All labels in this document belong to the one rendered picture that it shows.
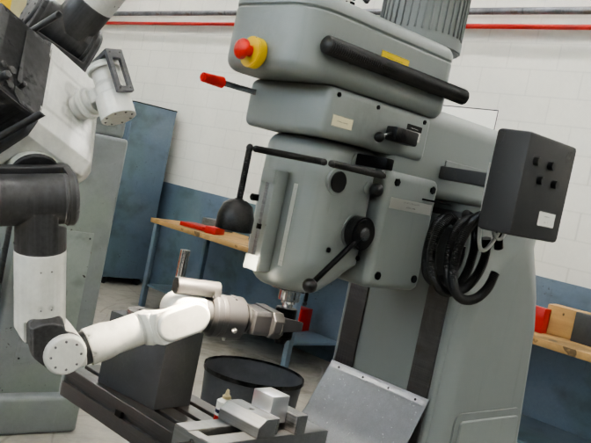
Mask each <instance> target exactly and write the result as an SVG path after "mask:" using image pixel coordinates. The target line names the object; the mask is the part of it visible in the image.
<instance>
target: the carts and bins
mask: <svg viewBox="0 0 591 443"><path fill-rule="evenodd" d="M203 366H204V375H203V382H202V388H201V400H203V401H205V402H207V403H210V404H211V405H213V406H216V402H217V399H218V398H221V397H223V395H224V394H225V393H226V390H227V389H229V390H230V396H231V400H234V399H242V400H244V401H246V402H248V403H250V404H252V397H253V392H254V389H257V388H270V387H272V388H274V389H277V390H279V391H280V392H282V393H285V394H287V395H289V396H290V398H289V402H288V406H290V407H292V408H294V409H295V408H296V404H297V401H298V397H299V394H300V391H301V388H302V387H303V384H304V378H303V377H302V376H301V375H300V374H298V373H297V372H295V371H293V370H291V369H289V368H286V367H283V366H280V365H277V364H274V363H271V362H267V361H264V360H260V359H253V358H246V357H239V356H227V355H221V356H213V357H209V358H207V359H205V361H204V365H203Z"/></svg>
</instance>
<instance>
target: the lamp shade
mask: <svg viewBox="0 0 591 443"><path fill-rule="evenodd" d="M253 222H254V216H253V208H252V206H251V205H250V204H249V203H248V202H247V201H245V200H242V199H238V198H235V199H229V200H226V201H224V202H223V204H222V205H221V207H220V209H219V211H218V213H217V216H216V221H215V227H217V228H220V229H226V230H230V231H235V232H240V233H245V234H251V233H252V226H253Z"/></svg>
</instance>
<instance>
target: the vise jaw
mask: <svg viewBox="0 0 591 443"><path fill-rule="evenodd" d="M218 418H220V419H221V420H222V421H224V422H226V423H228V424H230V425H232V426H234V427H236V428H237V429H239V430H241V431H243V432H245V433H247V434H249V435H251V436H252V437H253V438H255V439H262V438H269V437H273V436H274V435H275V434H277V432H278V428H279V423H280V419H279V418H278V417H276V416H274V415H272V414H270V413H268V412H266V411H264V410H262V409H260V408H258V407H256V406H254V405H252V404H250V403H248V402H246V401H244V400H242V399H234V400H228V401H227V402H226V403H225V404H224V405H223V406H222V407H221V408H220V410H219V414H218Z"/></svg>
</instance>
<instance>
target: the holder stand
mask: <svg viewBox="0 0 591 443"><path fill-rule="evenodd" d="M143 309H146V310H154V309H148V308H143V307H129V308H128V310H112V312H111V316H110V321H112V320H114V319H117V318H120V317H123V316H127V315H130V314H132V313H135V312H137V311H140V310H143ZM203 335H204V333H203V332H202V333H197V334H194V335H192V336H189V337H187V338H182V339H180V340H178V341H175V342H172V343H169V344H168V345H140V346H138V347H136V348H133V349H130V350H128V351H125V352H122V353H120V354H118V355H116V356H114V357H113V358H111V359H108V360H105V361H102V362H101V366H100V371H99V376H98V382H100V383H102V384H104V385H106V386H107V387H109V388H111V389H114V390H116V391H118V392H120V393H122V394H123V395H124V396H127V397H129V398H131V399H133V400H135V401H137V402H138V403H141V404H143V405H145V406H147V407H149V408H150V409H152V410H161V409H168V408H175V407H181V406H188V405H189V404H190V401H191V396H192V392H193V384H194V379H195V375H196V370H197V366H198V361H199V357H200V352H201V344H202V339H203Z"/></svg>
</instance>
